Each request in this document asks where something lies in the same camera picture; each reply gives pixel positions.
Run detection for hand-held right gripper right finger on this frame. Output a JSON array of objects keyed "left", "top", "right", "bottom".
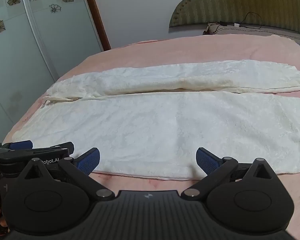
[{"left": 181, "top": 147, "right": 276, "bottom": 200}]

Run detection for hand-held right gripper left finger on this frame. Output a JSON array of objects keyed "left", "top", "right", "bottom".
[{"left": 23, "top": 147, "right": 115, "bottom": 200}]

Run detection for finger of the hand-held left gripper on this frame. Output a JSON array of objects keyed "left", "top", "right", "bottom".
[
  {"left": 31, "top": 141, "right": 75, "bottom": 156},
  {"left": 1, "top": 140, "right": 34, "bottom": 151}
]

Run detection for white pants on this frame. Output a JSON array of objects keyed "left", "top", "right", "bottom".
[{"left": 12, "top": 59, "right": 300, "bottom": 181}]

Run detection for pink blanket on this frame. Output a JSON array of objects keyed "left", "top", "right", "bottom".
[{"left": 1, "top": 34, "right": 300, "bottom": 232}]

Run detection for olive green headboard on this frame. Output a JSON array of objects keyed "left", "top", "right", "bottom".
[{"left": 169, "top": 0, "right": 300, "bottom": 36}]

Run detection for brown wooden door frame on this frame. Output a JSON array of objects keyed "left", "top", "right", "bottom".
[{"left": 80, "top": 0, "right": 112, "bottom": 52}]

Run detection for black cable with charger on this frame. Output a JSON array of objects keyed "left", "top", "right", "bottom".
[{"left": 202, "top": 22, "right": 300, "bottom": 42}]

